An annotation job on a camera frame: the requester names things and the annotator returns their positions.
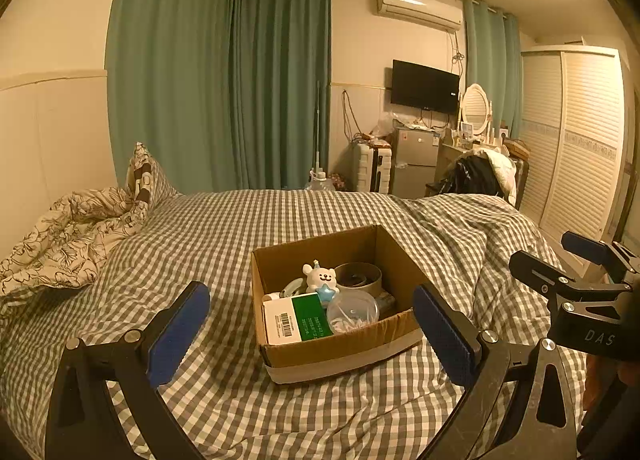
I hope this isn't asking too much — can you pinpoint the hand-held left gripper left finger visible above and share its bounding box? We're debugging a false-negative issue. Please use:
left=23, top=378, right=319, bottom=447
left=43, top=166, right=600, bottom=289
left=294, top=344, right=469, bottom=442
left=45, top=281, right=211, bottom=460

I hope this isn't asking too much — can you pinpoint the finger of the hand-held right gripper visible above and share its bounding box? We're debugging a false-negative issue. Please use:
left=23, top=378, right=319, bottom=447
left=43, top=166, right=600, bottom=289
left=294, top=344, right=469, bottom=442
left=561, top=231, right=613, bottom=267
left=509, top=250, right=577, bottom=302

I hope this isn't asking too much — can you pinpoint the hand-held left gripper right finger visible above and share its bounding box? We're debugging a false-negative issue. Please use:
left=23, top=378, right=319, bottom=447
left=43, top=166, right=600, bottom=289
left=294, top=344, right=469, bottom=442
left=412, top=283, right=583, bottom=460

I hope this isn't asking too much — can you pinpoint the clear cotton swab container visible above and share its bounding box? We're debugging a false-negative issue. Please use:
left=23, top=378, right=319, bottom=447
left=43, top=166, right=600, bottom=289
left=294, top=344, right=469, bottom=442
left=326, top=289, right=381, bottom=336

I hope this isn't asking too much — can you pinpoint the white tape roll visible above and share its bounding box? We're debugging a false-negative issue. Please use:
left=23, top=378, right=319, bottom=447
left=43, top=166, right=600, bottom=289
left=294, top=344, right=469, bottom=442
left=334, top=263, right=383, bottom=293

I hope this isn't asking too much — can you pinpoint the brown cardboard box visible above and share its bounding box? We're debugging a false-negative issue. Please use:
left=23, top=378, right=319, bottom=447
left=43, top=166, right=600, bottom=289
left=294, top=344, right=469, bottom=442
left=250, top=224, right=435, bottom=385

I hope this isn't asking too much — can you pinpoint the green white medicine box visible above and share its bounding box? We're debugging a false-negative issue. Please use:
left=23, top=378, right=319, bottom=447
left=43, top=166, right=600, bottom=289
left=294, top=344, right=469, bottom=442
left=262, top=291, right=335, bottom=346

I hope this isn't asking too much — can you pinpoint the white bear toy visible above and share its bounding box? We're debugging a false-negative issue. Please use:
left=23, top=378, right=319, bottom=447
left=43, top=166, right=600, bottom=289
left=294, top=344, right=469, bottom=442
left=301, top=260, right=341, bottom=303

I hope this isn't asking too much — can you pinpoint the white louvered wardrobe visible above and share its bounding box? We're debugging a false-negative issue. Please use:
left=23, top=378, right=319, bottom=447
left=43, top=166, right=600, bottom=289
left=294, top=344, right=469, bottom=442
left=515, top=44, right=633, bottom=261

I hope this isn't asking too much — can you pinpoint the white jacket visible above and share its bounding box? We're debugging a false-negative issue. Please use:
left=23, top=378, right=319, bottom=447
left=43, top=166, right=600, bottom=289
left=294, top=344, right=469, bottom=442
left=480, top=147, right=518, bottom=206

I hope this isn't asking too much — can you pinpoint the black clothes pile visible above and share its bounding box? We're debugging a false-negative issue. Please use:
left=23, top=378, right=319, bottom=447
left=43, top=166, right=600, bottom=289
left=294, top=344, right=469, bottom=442
left=437, top=153, right=506, bottom=199

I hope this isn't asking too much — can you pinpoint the floral white quilt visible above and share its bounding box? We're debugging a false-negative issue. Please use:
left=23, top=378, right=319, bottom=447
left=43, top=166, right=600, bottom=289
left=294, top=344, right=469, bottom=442
left=0, top=185, right=151, bottom=297

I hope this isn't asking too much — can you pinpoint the beige vanity table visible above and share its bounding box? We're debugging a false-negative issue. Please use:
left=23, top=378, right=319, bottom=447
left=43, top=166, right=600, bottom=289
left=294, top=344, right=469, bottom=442
left=440, top=129, right=513, bottom=172

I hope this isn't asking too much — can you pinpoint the silver mini fridge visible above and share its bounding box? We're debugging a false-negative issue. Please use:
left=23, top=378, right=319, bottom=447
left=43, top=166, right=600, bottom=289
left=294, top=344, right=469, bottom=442
left=391, top=127, right=443, bottom=198

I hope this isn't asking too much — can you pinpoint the brown patterned pillow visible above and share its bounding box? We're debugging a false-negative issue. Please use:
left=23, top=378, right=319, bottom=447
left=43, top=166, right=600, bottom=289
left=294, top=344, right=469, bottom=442
left=125, top=141, right=176, bottom=202

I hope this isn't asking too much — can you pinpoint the oval vanity mirror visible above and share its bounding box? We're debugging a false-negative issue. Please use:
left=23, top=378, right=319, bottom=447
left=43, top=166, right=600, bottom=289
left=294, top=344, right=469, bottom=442
left=460, top=84, right=493, bottom=138

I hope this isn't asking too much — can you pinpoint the white suitcase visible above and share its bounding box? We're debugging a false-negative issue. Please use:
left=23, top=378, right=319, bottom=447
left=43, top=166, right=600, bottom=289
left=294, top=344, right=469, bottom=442
left=352, top=140, right=393, bottom=193

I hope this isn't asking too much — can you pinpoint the clear water bottle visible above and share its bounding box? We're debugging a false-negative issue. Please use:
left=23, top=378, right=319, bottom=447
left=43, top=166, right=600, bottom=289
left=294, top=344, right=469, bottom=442
left=305, top=167, right=337, bottom=192

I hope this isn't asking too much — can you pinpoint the narrow green curtain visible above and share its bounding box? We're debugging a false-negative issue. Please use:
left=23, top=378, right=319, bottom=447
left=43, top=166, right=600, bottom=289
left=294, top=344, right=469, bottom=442
left=462, top=0, right=523, bottom=141

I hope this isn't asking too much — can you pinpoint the clear plastic bag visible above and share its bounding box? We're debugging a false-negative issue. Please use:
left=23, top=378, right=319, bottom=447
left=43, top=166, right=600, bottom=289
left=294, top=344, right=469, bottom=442
left=372, top=113, right=401, bottom=137

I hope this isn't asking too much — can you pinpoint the white mop pole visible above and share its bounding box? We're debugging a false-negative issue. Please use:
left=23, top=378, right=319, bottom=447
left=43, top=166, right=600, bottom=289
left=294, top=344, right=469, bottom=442
left=314, top=81, right=324, bottom=176

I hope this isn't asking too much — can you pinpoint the wide green curtain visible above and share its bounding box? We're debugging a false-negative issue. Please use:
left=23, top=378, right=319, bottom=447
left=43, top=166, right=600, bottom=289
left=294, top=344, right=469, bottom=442
left=106, top=0, right=332, bottom=193

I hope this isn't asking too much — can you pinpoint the white air conditioner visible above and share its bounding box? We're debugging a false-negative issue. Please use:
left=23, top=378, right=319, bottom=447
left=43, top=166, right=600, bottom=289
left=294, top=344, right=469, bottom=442
left=375, top=0, right=463, bottom=32

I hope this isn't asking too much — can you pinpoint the black wall television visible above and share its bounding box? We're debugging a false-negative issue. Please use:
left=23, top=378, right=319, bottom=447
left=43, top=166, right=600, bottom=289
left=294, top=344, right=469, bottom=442
left=391, top=59, right=461, bottom=114

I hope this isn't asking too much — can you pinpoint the wall cable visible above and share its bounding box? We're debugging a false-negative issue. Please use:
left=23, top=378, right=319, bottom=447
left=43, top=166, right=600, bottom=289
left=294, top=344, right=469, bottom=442
left=342, top=89, right=366, bottom=138

